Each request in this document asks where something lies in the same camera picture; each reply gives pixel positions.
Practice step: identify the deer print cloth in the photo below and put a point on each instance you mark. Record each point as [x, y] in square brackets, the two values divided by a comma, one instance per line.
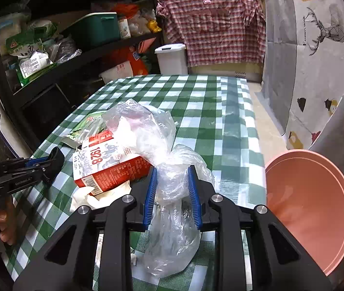
[311, 66]

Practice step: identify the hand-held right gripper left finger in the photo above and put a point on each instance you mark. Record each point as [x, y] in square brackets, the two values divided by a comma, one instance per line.
[149, 198]

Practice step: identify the green checked tablecloth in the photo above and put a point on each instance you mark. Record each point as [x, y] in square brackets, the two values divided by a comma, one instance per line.
[190, 97]

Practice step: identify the pink plastic bucket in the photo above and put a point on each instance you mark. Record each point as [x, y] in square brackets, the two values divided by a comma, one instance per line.
[308, 206]

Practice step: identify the green white food packet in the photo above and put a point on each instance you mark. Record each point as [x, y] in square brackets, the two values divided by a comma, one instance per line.
[34, 65]

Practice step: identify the crumpled white tissue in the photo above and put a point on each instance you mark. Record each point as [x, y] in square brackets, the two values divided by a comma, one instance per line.
[84, 197]

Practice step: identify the green snack packet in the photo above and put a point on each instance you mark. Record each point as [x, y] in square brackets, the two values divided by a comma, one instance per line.
[88, 125]

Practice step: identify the green storage box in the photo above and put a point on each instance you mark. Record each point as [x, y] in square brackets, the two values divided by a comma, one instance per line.
[99, 28]

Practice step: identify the white bag with red print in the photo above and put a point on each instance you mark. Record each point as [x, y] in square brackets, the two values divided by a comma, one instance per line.
[117, 71]

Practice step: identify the black shelf rack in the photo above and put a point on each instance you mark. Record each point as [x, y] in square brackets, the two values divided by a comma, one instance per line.
[99, 51]

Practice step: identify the yellow toy figure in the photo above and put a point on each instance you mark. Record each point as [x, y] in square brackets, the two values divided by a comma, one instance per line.
[153, 26]

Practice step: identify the red white milk carton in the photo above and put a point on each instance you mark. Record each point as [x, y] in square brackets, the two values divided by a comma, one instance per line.
[114, 169]

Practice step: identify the orange bag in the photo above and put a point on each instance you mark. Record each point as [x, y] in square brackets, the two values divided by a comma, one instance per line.
[135, 63]

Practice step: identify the white lidded bin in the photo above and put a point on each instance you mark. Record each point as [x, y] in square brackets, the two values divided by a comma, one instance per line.
[172, 62]

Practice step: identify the white labelled jar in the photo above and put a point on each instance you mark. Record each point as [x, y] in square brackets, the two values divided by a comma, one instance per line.
[124, 28]

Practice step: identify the clear plastic bag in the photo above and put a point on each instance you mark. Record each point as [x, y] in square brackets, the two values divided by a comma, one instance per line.
[166, 145]

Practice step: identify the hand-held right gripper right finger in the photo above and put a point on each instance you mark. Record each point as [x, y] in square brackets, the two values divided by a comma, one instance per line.
[195, 201]

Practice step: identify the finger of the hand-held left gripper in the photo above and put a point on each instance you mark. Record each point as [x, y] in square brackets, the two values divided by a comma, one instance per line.
[37, 162]
[54, 163]

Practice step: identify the red plaid shirt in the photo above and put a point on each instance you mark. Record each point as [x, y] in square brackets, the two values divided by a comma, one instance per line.
[214, 30]

